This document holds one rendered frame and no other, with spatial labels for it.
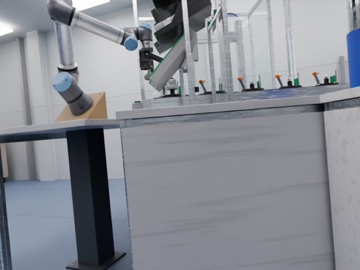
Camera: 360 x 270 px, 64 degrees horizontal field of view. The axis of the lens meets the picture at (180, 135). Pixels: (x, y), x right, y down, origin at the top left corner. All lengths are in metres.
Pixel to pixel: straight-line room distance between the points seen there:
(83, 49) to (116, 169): 2.31
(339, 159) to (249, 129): 0.31
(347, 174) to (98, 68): 4.91
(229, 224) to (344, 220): 0.38
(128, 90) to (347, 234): 4.41
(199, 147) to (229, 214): 0.26
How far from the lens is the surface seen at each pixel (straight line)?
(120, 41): 1.67
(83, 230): 1.91
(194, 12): 1.34
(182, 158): 1.00
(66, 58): 1.86
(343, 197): 1.12
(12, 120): 7.13
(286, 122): 1.10
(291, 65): 2.67
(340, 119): 1.07
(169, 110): 0.99
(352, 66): 1.44
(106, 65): 5.44
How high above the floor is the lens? 0.78
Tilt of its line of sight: 1 degrees down
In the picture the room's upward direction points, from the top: 5 degrees counter-clockwise
